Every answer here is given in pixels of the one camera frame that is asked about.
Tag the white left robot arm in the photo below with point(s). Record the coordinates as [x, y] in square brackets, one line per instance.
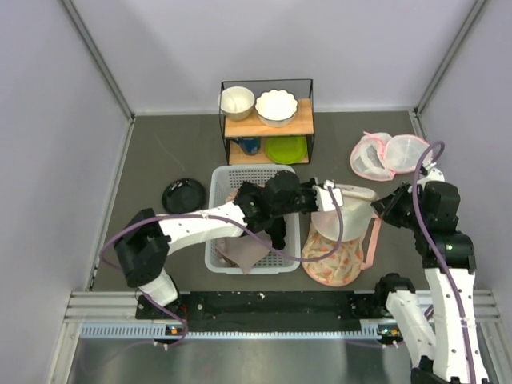
[144, 245]

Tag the blue mug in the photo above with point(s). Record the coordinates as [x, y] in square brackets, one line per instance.
[249, 146]

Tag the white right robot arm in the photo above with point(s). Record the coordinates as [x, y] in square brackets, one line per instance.
[444, 349]

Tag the white scalloped bowl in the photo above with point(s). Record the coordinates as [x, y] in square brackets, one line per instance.
[276, 108]

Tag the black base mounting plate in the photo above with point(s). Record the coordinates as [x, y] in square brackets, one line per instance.
[276, 310]

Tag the white plastic laundry basket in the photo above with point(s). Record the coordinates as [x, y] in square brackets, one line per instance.
[225, 182]

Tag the tulip print mesh bra bag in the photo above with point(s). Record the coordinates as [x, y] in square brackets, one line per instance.
[346, 263]

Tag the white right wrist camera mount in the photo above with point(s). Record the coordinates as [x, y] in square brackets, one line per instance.
[430, 173]

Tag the black wire wooden shelf rack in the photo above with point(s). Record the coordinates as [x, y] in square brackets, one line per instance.
[302, 124]

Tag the grey slotted cable duct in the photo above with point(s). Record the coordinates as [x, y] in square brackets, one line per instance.
[367, 329]

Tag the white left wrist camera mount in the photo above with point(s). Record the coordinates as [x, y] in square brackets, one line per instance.
[328, 196]

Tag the beige bra in basket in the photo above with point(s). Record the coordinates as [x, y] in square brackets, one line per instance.
[245, 252]

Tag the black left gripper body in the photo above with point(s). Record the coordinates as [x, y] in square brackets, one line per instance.
[304, 199]

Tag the green plastic plate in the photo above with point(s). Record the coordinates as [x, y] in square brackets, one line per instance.
[286, 150]

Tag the pink trimmed mesh laundry bag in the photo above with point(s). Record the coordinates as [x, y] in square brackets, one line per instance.
[380, 156]

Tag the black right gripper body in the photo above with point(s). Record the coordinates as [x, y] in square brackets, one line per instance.
[403, 211]

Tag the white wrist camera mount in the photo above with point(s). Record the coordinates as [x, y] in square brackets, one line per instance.
[328, 196]
[430, 173]

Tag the white mesh laundry bag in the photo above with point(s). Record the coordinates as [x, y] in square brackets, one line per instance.
[357, 213]

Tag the black garment in basket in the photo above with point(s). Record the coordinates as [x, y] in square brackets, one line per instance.
[258, 214]

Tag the cream round bowl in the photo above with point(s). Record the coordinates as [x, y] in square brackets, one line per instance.
[236, 102]

